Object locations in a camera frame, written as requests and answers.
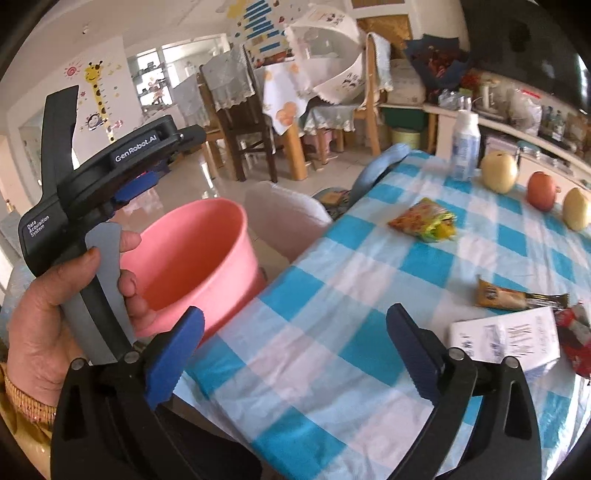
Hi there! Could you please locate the white paper box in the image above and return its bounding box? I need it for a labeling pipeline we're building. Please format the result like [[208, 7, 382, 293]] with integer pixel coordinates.
[[448, 307, 560, 372]]

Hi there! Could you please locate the giraffe wall sticker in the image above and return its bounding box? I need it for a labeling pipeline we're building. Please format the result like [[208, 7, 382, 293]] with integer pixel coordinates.
[[84, 60, 115, 144]]

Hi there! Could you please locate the small yellow pear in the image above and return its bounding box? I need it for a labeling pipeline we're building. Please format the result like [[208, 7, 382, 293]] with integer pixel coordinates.
[[562, 187, 590, 231]]

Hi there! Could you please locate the colorful yellow snack packet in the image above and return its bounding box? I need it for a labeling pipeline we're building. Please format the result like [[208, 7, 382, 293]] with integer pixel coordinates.
[[388, 198, 456, 242]]

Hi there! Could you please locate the white tv cabinet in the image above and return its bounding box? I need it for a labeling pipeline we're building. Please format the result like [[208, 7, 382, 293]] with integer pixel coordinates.
[[423, 103, 590, 188]]

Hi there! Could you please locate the red crumpled wrapper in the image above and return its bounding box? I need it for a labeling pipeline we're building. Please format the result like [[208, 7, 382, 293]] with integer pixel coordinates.
[[555, 302, 591, 380]]

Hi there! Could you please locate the large yellow pear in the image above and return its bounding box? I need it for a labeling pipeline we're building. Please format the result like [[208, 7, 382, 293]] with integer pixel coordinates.
[[481, 150, 519, 194]]

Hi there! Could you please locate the dark wooden chair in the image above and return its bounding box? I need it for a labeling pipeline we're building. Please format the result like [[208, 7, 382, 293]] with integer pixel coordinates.
[[200, 45, 279, 183]]

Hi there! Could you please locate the light wooden chair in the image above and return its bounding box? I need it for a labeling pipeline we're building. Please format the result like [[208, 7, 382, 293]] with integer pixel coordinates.
[[303, 32, 393, 163]]

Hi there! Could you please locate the red apple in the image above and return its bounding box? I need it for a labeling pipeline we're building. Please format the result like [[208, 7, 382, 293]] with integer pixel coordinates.
[[526, 171, 561, 212]]

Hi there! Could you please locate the gold black candy bar wrapper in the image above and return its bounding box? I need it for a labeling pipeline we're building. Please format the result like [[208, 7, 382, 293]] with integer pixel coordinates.
[[476, 278, 569, 311]]

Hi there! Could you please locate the blue checkered tablecloth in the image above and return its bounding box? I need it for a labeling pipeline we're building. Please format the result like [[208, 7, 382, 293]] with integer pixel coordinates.
[[175, 151, 590, 479]]

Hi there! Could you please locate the green waste bin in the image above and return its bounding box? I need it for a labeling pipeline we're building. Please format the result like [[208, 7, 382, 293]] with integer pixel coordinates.
[[391, 128, 422, 150]]

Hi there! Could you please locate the dark flower bouquet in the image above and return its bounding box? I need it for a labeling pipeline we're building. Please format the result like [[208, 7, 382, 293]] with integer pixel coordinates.
[[404, 34, 472, 91]]

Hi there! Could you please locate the wooden dining table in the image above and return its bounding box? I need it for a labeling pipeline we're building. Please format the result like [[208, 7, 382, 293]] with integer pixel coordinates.
[[256, 60, 317, 181]]

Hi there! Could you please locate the mesh food cover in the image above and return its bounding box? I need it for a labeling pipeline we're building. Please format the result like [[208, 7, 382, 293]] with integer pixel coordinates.
[[284, 4, 365, 105]]

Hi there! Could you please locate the white plastic bottle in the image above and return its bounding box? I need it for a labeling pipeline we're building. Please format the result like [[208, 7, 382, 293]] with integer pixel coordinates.
[[451, 110, 481, 181]]

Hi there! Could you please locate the black flat television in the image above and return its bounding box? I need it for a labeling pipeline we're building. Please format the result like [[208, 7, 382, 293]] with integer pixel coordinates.
[[461, 0, 590, 112]]

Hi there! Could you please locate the left hand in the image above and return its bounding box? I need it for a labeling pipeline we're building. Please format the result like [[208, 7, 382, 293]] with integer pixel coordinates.
[[7, 248, 101, 407]]

